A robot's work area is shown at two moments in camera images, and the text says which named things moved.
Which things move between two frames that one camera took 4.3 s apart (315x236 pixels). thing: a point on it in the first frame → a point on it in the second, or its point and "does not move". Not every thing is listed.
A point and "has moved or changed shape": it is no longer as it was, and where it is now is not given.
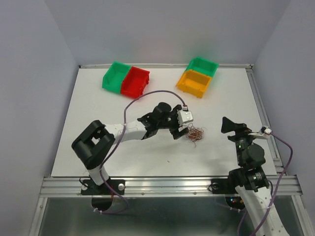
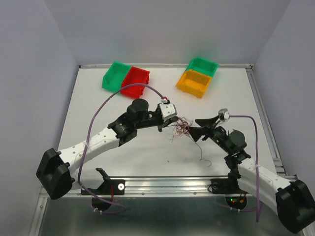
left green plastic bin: [114, 76] does not move
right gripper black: [240, 129] → [196, 132]
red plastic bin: [134, 82] does not move
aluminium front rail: [157, 186] does not move
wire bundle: [195, 133] has moved or changed shape
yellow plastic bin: [193, 83] does not move
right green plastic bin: [203, 66] does not move
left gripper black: [174, 131] → [164, 124]
